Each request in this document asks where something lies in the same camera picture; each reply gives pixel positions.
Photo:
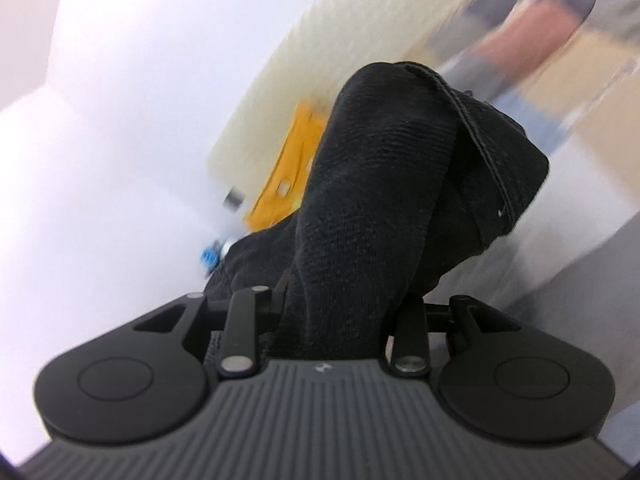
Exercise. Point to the cream quilted headboard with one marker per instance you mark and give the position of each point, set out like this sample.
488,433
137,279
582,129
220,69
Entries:
350,35

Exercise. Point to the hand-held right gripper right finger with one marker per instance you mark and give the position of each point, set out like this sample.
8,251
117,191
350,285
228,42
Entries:
412,325

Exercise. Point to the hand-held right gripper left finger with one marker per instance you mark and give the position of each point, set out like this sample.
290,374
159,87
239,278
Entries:
245,310

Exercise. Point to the checkered patchwork duvet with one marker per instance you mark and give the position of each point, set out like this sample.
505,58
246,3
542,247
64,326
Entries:
575,85

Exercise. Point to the black denim jacket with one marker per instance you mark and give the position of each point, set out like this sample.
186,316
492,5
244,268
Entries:
380,185

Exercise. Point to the yellow crown print pillow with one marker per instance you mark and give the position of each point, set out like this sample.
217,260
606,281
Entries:
290,170

